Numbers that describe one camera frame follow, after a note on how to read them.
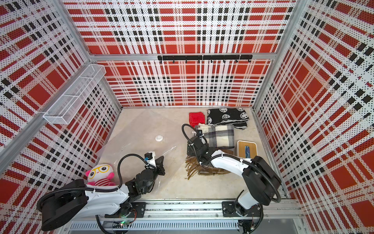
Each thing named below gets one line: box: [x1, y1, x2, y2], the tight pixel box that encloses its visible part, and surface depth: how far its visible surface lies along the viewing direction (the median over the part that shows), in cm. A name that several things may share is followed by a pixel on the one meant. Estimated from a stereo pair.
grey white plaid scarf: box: [194, 123, 235, 149], surface depth 98 cm
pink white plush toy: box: [85, 163, 116, 187], surface depth 81 cm
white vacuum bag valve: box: [154, 135, 164, 142], surface depth 103 cm
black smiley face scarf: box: [206, 107, 250, 130], surface depth 109 cm
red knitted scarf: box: [188, 111, 206, 128], surface depth 111 cm
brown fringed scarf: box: [185, 155, 231, 180], surface depth 88 cm
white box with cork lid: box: [237, 140, 258, 159], surface depth 93 cm
